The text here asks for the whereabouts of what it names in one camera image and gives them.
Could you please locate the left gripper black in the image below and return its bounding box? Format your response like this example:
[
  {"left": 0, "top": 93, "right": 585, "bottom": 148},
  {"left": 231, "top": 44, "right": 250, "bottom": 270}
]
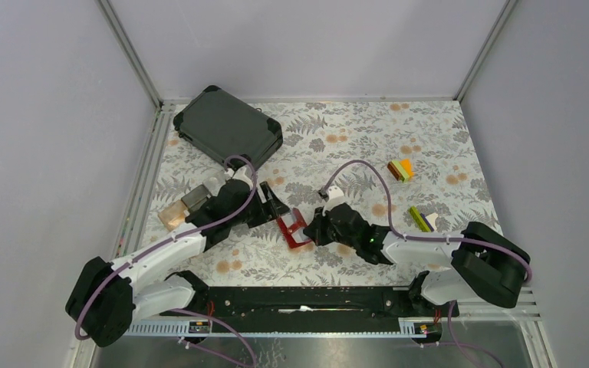
[{"left": 229, "top": 182, "right": 289, "bottom": 228}]

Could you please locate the red leather card holder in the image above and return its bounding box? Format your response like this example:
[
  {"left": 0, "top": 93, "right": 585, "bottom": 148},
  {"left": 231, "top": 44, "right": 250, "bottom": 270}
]
[{"left": 276, "top": 208, "right": 312, "bottom": 250}]

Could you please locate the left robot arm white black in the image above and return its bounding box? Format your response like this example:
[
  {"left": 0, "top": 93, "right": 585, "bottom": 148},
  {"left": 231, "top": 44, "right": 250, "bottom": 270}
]
[{"left": 65, "top": 179, "right": 290, "bottom": 347}]

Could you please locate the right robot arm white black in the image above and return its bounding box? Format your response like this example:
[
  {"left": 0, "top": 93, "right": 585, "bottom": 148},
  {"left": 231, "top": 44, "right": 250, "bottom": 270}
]
[{"left": 303, "top": 204, "right": 531, "bottom": 316}]

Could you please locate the clear acrylic card organizer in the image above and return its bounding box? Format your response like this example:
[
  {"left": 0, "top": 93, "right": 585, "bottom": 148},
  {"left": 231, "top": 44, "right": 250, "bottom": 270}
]
[{"left": 181, "top": 172, "right": 230, "bottom": 213}]

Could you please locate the orange green sticky note block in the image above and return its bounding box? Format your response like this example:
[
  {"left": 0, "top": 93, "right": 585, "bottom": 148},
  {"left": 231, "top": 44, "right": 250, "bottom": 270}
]
[{"left": 387, "top": 159, "right": 414, "bottom": 182}]

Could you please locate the floral patterned table mat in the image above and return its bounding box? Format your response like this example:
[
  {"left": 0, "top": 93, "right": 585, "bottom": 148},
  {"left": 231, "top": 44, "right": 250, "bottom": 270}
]
[{"left": 142, "top": 100, "right": 520, "bottom": 288}]

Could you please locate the wooden block base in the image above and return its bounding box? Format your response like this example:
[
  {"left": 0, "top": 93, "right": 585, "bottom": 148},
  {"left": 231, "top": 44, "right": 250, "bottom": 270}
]
[{"left": 158, "top": 199, "right": 189, "bottom": 232}]

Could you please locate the dark grey hard case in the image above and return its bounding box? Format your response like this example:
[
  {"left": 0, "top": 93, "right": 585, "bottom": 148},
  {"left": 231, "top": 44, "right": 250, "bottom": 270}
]
[{"left": 173, "top": 85, "right": 283, "bottom": 169}]

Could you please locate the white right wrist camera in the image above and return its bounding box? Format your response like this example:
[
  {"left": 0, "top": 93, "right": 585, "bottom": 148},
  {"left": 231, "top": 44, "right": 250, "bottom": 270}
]
[{"left": 319, "top": 186, "right": 346, "bottom": 212}]

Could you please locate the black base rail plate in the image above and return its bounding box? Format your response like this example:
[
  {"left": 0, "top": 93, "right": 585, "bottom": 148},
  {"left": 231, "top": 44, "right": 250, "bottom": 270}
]
[{"left": 185, "top": 286, "right": 459, "bottom": 334}]

